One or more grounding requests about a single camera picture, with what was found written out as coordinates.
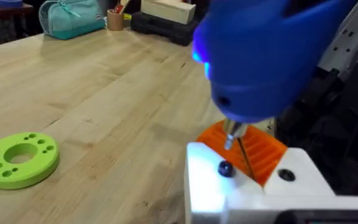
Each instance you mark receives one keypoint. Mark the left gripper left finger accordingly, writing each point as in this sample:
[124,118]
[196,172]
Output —
[207,189]

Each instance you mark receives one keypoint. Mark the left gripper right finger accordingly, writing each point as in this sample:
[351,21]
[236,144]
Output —
[303,183]

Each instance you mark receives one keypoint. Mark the blue electric screwdriver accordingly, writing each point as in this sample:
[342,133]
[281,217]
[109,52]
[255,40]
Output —
[259,62]

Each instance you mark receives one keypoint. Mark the small black screw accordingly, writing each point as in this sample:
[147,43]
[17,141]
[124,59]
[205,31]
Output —
[226,169]

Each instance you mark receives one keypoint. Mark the black tool case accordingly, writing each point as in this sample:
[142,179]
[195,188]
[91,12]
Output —
[163,31]

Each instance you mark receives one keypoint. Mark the green disc with holes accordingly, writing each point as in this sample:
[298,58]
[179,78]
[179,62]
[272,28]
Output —
[39,168]

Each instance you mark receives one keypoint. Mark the pale wooden box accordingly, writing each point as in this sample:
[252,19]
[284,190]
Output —
[166,11]

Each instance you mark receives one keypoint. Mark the brown cup with pens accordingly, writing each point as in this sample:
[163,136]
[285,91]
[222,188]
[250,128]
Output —
[115,21]

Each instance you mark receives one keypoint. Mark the teal zip bag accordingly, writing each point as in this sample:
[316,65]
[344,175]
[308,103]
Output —
[70,18]

